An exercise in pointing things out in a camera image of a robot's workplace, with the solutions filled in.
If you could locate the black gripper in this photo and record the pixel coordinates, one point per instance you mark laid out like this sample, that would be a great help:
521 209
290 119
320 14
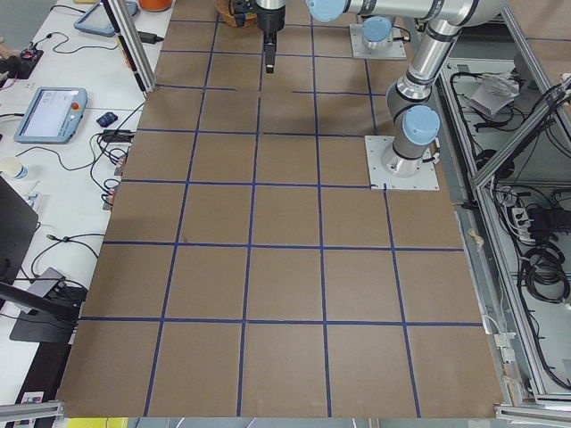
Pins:
270 21

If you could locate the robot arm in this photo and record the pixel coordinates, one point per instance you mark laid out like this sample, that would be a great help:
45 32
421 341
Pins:
416 124
377 34

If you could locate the wicker basket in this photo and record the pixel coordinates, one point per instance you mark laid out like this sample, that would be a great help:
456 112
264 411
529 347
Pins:
223 10

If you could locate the teach pendant tablet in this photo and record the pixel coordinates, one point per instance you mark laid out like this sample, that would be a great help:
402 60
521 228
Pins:
53 116
106 18

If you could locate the paper cup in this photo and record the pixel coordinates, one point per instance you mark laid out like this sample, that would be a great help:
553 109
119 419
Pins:
12 167

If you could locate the black monitor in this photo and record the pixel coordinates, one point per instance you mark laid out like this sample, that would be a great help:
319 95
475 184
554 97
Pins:
18 224

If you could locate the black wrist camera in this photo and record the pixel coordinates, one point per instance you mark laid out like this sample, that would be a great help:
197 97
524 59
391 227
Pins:
244 9

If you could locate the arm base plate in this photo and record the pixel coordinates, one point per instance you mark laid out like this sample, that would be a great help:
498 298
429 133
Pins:
388 172
391 49

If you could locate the aluminium frame post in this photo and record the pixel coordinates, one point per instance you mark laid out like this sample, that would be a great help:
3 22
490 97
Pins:
130 42

